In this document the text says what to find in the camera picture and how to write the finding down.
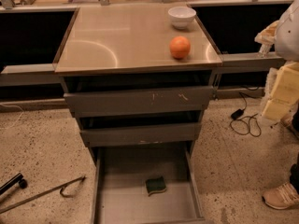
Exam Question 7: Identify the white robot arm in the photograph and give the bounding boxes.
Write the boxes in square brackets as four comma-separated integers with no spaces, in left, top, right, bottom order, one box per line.
[254,0,299,121]

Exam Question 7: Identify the open bottom drawer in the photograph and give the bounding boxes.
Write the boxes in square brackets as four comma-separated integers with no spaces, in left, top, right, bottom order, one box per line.
[91,143,214,224]

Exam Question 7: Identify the top drawer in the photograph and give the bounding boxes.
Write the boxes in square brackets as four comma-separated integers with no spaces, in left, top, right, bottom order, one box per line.
[64,72,212,117]

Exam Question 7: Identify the black power adapter cable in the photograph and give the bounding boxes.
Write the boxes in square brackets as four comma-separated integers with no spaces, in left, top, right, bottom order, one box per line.
[229,85,263,138]

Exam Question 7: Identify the middle drawer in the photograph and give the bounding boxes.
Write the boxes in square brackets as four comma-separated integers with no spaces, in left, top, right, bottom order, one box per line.
[80,110,203,147]

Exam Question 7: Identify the black caster wheel leg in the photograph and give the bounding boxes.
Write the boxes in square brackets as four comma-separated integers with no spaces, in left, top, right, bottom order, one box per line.
[0,173,27,195]

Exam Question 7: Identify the metal hooked rod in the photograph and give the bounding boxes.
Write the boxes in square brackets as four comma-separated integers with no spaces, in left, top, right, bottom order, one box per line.
[0,175,86,214]

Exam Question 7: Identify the white cable on floor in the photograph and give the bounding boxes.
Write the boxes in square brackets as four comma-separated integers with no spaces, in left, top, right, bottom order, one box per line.
[0,102,25,130]

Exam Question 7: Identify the tan sneaker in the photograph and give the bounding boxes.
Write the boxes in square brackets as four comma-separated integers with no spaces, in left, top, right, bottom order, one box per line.
[280,114,299,139]
[262,182,299,210]

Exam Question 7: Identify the grey drawer cabinet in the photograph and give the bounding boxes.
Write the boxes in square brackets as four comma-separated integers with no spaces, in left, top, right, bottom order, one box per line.
[55,3,221,224]

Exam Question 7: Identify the green sponge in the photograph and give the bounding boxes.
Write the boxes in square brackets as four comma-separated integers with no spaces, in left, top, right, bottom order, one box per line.
[146,176,167,196]

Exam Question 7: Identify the clear water bottle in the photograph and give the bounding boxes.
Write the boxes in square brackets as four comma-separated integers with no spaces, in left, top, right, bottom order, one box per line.
[259,44,272,58]

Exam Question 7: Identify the white bowl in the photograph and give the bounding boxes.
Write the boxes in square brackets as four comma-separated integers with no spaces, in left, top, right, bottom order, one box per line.
[168,7,196,29]

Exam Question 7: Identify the orange fruit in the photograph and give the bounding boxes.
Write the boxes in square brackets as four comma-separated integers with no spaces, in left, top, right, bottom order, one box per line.
[169,36,191,59]

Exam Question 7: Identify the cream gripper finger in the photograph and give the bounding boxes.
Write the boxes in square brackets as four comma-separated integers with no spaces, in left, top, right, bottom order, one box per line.
[254,21,278,45]
[261,62,299,121]

